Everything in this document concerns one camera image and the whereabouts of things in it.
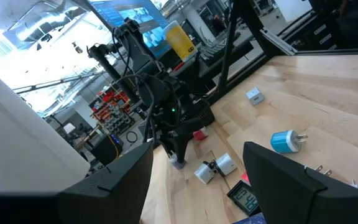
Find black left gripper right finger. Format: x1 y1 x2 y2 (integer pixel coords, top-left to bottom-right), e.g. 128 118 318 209
242 142 358 224

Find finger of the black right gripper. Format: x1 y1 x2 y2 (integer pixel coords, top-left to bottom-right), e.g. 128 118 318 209
160 135 177 156
175 119 205 163

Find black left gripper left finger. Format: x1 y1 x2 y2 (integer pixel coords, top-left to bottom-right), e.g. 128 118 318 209
57 141 154 224

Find purple white wall charger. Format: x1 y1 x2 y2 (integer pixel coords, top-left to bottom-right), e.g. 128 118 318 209
170 154 188 170

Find small white wall charger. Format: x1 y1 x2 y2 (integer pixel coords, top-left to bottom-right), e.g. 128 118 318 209
193 161 216 185
214 152 238 177

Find white cube wall charger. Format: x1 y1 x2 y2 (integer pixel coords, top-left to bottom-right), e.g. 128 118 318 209
314 164 334 177

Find black equipment box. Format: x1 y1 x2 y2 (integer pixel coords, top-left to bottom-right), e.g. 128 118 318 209
90 133 126 167

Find black digital clock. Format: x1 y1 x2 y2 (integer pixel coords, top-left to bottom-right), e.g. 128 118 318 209
226 179 262 217

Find dark blue card box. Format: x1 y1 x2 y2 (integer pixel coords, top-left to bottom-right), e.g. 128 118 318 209
231 212 267 224

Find black computer desk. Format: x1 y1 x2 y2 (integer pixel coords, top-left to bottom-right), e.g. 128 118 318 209
166 29 265 94

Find shelf with red bins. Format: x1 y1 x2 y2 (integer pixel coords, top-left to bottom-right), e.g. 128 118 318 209
88 88 136 136

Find yellow wipes canister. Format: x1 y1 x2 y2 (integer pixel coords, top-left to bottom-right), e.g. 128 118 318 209
163 20 198 62

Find small white table lamp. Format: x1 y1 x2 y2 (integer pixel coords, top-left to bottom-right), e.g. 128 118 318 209
62 122 76 134

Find white shade table lamp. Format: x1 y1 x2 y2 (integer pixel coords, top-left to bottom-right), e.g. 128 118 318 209
0 68 91 192

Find computer monitor blue screen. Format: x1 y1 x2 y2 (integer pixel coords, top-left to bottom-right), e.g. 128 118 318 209
87 0 172 58

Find silver aluminium bar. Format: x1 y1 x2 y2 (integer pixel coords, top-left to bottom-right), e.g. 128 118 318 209
259 27 298 56

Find black drawer cabinet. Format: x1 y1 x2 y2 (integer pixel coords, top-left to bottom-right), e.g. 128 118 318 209
286 12 341 52

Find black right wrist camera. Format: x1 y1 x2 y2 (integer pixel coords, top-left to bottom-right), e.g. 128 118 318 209
137 73 170 108

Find black coiled cable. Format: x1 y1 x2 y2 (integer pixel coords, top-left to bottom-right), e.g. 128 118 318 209
125 130 139 144

